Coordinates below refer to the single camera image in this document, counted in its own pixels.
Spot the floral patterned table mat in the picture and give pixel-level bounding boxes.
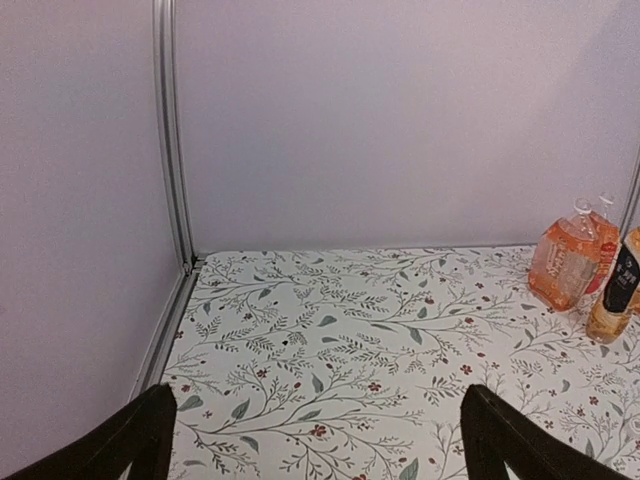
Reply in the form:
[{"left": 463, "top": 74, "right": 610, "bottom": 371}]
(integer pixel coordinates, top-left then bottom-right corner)
[{"left": 162, "top": 246, "right": 639, "bottom": 479}]

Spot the right aluminium frame post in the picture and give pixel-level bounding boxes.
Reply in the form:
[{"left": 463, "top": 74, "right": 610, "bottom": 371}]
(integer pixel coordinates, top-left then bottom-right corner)
[{"left": 620, "top": 149, "right": 640, "bottom": 237}]

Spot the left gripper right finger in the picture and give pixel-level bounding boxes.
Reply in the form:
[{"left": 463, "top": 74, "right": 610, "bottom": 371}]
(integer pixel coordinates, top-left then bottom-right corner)
[{"left": 460, "top": 384, "right": 624, "bottom": 479}]

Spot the orange tea bottle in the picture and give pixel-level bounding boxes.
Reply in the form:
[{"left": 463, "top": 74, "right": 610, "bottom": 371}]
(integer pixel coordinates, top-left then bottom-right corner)
[
  {"left": 585, "top": 193, "right": 620, "bottom": 294},
  {"left": 528, "top": 198, "right": 601, "bottom": 312}
]

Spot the dark label orange bottle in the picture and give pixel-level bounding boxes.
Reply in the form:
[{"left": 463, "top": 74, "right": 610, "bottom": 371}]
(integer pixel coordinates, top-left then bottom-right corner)
[{"left": 586, "top": 227, "right": 639, "bottom": 344}]

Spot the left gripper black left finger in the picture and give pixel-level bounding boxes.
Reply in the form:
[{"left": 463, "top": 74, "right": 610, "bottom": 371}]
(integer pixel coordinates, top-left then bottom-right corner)
[{"left": 9, "top": 384, "right": 177, "bottom": 480}]

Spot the left aluminium frame post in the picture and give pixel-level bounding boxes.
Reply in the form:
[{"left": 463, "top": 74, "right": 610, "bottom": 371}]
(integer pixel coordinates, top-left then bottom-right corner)
[{"left": 152, "top": 0, "right": 197, "bottom": 276}]

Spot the aluminium frame post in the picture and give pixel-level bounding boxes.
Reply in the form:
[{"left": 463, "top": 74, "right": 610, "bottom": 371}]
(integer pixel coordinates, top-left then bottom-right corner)
[
  {"left": 152, "top": 0, "right": 197, "bottom": 276},
  {"left": 620, "top": 149, "right": 640, "bottom": 237}
]

